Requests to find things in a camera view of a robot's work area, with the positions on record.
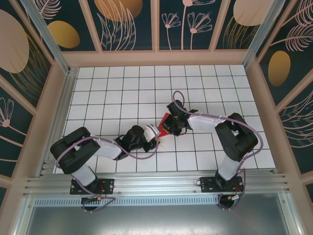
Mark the grey metal sheet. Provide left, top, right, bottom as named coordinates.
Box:
left=14, top=193, right=301, bottom=235

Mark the dark panel with pink flowers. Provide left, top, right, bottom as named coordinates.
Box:
left=158, top=0, right=222, bottom=51

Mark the dark panel, gold oval, feather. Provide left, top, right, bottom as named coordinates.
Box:
left=256, top=0, right=313, bottom=107

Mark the dark panel with pink leaves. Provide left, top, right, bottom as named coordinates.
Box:
left=276, top=73, right=313, bottom=177

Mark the dark panel with gold circle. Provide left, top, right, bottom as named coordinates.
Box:
left=87, top=0, right=154, bottom=52

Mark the dark panel with single flower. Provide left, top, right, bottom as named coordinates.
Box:
left=0, top=84, right=34, bottom=178

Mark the dark panel with gold oval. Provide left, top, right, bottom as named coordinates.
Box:
left=29, top=0, right=101, bottom=52

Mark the dark panel with pink circle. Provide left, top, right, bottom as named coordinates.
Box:
left=214, top=0, right=269, bottom=51

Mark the dark panel, large pink circle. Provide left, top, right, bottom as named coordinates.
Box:
left=0, top=0, right=54, bottom=110

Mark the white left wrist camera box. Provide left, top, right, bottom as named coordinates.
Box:
left=144, top=124, right=160, bottom=140

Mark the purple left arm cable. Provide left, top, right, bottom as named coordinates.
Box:
left=55, top=137, right=158, bottom=213

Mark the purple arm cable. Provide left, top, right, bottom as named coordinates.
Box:
left=55, top=137, right=158, bottom=213
left=172, top=90, right=264, bottom=211

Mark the aluminium mounting rail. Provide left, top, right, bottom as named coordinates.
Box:
left=23, top=172, right=293, bottom=198

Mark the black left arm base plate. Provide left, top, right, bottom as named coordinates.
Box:
left=70, top=178, right=115, bottom=195

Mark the perforated cable duct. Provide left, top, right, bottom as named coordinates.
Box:
left=33, top=197, right=221, bottom=207

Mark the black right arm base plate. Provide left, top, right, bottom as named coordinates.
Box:
left=200, top=176, right=245, bottom=193

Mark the aluminium side rail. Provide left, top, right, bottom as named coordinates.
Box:
left=36, top=68, right=79, bottom=178

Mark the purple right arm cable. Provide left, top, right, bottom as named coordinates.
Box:
left=172, top=90, right=264, bottom=211

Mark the aluminium corner post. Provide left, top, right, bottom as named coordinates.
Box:
left=19, top=0, right=71, bottom=75
left=242, top=0, right=287, bottom=71

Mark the aluminium frame upright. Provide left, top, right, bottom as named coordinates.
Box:
left=278, top=193, right=305, bottom=235
left=11, top=195, right=35, bottom=235

